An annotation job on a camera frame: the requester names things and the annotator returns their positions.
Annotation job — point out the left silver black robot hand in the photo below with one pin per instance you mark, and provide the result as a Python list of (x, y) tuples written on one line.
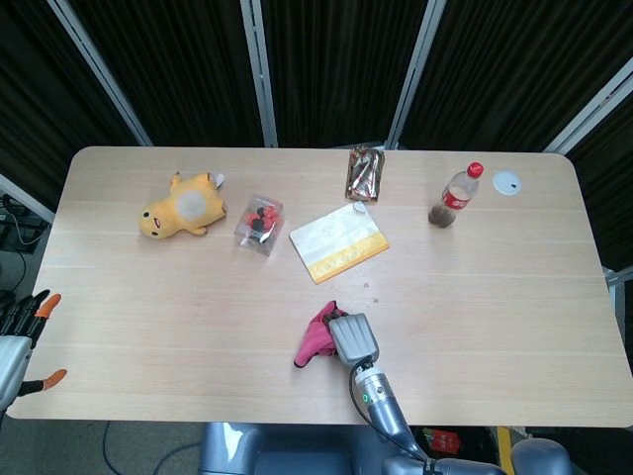
[(12, 356)]

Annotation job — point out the pink cloth with black trim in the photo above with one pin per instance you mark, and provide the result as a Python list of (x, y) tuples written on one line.
[(316, 336)]

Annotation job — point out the black bin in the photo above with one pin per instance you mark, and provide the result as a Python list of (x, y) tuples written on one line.
[(477, 445)]

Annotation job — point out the white round lid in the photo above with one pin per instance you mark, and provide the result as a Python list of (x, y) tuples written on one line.
[(505, 182)]

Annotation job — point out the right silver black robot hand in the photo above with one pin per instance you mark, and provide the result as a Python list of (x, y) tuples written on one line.
[(353, 339)]

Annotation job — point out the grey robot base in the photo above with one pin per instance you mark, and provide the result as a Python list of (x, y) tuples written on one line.
[(297, 450)]

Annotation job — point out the cola bottle with red cap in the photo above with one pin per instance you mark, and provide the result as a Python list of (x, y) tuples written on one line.
[(457, 195)]

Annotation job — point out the clear bag of candies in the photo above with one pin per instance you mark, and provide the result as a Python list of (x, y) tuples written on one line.
[(259, 225)]

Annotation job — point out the grey partition post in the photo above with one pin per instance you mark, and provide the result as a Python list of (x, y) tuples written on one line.
[(588, 114), (101, 74), (414, 74), (261, 74)]

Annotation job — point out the yellow plush toy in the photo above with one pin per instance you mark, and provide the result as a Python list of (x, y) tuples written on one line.
[(173, 213)]

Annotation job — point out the white low frame rail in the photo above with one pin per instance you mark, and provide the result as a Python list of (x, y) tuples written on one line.
[(25, 195), (620, 279)]

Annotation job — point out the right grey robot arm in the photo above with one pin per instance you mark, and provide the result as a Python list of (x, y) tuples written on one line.
[(388, 415)]

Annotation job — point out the white yellow Lexicon notebook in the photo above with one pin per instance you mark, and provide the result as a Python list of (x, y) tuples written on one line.
[(336, 242)]

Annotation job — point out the shiny foil snack packet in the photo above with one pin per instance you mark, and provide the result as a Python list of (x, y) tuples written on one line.
[(365, 173)]

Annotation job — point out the black curtain panel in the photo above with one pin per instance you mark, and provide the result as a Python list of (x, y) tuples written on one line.
[(341, 69), (183, 69), (514, 69), (34, 99), (610, 198)]

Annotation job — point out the red packet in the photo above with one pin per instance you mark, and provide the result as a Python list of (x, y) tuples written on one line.
[(442, 441)]

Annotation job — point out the black power strip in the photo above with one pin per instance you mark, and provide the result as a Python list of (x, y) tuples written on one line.
[(20, 232)]

